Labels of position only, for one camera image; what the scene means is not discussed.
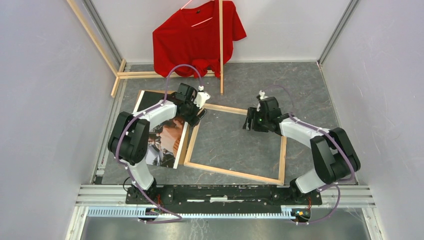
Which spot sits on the red t-shirt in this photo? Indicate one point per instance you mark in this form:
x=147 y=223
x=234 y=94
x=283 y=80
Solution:
x=196 y=49

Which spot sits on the wooden clothes rack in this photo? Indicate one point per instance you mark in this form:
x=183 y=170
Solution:
x=119 y=72

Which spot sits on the right aluminium corner post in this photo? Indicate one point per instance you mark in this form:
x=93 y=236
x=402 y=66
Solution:
x=351 y=7

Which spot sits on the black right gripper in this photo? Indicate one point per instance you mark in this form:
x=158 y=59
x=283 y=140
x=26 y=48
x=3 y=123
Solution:
x=252 y=113

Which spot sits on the aluminium corner post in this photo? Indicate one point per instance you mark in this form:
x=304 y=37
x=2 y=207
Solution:
x=351 y=7
x=101 y=28

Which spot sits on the brown cardboard backing board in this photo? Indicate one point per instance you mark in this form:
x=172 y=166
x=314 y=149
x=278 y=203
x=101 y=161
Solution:
x=146 y=99

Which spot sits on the pink clothes hanger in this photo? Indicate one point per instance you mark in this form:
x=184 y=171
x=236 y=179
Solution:
x=197 y=16

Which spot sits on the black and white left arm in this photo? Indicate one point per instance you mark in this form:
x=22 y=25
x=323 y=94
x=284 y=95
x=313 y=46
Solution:
x=129 y=138

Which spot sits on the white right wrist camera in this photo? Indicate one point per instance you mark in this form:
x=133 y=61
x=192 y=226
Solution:
x=261 y=96

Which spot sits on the left aluminium corner post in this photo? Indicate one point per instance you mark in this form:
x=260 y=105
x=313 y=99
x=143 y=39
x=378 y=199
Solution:
x=101 y=28

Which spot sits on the printed photo with white border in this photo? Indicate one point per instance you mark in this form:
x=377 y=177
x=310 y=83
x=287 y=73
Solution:
x=167 y=143

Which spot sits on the aluminium rail frame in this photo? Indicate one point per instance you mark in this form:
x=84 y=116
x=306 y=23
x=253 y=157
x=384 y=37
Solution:
x=217 y=202

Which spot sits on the light wooden picture frame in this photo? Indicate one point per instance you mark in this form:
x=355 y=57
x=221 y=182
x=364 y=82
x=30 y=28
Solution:
x=219 y=144

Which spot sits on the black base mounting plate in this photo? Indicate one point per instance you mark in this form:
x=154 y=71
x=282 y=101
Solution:
x=169 y=194

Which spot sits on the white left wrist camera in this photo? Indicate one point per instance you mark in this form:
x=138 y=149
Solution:
x=201 y=97

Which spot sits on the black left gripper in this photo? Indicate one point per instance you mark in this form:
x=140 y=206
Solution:
x=194 y=120

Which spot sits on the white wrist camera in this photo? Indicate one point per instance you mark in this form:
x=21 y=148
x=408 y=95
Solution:
x=261 y=96
x=201 y=97

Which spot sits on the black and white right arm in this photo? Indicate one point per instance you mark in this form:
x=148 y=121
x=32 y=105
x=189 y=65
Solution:
x=333 y=155

